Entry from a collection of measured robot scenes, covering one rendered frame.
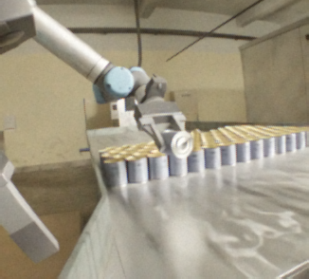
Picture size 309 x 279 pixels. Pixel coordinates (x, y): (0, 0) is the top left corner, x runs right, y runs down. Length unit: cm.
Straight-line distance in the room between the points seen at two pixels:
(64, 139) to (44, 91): 147
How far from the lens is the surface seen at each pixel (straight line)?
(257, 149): 95
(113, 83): 56
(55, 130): 667
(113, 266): 37
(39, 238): 23
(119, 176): 70
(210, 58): 816
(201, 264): 36
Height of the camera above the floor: 130
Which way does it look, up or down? 3 degrees down
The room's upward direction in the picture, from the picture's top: 5 degrees counter-clockwise
